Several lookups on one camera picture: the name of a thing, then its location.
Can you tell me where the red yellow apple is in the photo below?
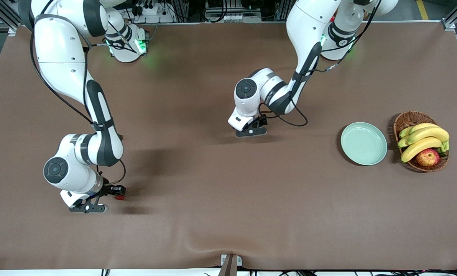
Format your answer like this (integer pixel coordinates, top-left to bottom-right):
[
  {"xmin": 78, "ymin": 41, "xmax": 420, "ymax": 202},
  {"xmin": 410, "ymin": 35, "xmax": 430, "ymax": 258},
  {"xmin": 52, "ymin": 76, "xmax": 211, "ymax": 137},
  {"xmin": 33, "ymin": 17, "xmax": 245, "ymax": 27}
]
[{"xmin": 416, "ymin": 148, "xmax": 441, "ymax": 167}]

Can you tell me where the white power strip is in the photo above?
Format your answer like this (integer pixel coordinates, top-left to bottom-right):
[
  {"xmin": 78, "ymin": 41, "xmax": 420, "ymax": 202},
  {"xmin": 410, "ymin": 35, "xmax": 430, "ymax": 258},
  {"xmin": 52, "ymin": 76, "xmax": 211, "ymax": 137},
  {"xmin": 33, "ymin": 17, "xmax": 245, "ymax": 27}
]
[{"xmin": 136, "ymin": 0, "xmax": 168, "ymax": 16}]

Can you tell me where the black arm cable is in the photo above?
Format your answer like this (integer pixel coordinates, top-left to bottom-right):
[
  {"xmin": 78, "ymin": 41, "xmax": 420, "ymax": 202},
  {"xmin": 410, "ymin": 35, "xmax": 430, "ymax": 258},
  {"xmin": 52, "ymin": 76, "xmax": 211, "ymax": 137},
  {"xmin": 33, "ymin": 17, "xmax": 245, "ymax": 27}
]
[
  {"xmin": 259, "ymin": 0, "xmax": 382, "ymax": 128},
  {"xmin": 29, "ymin": 0, "xmax": 137, "ymax": 186}
]

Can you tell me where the metal bracket with pole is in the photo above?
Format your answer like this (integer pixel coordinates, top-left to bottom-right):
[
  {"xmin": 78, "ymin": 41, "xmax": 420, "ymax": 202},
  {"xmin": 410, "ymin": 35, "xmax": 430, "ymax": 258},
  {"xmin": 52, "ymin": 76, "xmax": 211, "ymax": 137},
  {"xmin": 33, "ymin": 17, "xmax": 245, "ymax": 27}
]
[{"xmin": 218, "ymin": 254, "xmax": 243, "ymax": 276}]

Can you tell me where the brown wicker basket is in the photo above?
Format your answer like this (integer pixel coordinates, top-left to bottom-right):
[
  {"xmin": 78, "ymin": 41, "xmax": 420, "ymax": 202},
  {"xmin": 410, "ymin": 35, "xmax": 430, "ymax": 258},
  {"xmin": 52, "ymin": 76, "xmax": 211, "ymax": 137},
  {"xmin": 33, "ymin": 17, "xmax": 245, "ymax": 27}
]
[{"xmin": 393, "ymin": 111, "xmax": 449, "ymax": 173}]

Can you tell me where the yellow banana bunch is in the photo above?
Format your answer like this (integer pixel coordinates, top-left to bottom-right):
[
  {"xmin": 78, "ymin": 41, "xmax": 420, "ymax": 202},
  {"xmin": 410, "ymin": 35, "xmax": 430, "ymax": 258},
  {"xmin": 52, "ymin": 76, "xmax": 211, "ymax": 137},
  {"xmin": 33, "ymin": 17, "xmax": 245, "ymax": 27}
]
[{"xmin": 397, "ymin": 123, "xmax": 450, "ymax": 163}]

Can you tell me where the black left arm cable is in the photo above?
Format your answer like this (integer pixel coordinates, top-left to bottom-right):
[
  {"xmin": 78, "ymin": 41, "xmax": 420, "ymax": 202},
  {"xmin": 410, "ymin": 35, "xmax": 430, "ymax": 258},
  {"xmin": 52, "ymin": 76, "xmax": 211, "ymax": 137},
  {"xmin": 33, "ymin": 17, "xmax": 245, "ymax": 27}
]
[{"xmin": 259, "ymin": 0, "xmax": 382, "ymax": 128}]

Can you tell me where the large table cover mat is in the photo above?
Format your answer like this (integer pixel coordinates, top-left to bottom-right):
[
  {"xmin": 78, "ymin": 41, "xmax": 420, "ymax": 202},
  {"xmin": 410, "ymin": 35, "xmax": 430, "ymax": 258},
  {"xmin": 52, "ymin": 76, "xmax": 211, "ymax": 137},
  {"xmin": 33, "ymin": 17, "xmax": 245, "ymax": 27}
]
[{"xmin": 0, "ymin": 21, "xmax": 457, "ymax": 271}]

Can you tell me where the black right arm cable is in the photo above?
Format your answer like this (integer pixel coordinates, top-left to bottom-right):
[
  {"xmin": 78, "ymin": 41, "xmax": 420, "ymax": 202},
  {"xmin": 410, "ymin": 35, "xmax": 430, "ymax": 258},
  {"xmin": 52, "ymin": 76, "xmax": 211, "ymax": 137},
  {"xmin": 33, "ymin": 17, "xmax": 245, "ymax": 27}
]
[{"xmin": 29, "ymin": 0, "xmax": 137, "ymax": 186}]

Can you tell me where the electronics unit with connectors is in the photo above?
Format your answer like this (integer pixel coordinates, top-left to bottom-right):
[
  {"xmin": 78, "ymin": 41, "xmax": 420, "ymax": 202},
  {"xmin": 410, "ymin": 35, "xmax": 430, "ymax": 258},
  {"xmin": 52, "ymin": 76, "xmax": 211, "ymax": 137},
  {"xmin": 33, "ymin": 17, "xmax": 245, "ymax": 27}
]
[{"xmin": 205, "ymin": 0, "xmax": 262, "ymax": 23}]

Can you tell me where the light green round plate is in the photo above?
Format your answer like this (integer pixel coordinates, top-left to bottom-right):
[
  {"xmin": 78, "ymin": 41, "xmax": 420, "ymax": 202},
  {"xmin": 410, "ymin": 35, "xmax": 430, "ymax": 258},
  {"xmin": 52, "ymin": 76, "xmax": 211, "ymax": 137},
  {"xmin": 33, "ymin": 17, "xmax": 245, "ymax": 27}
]
[{"xmin": 340, "ymin": 122, "xmax": 388, "ymax": 166}]

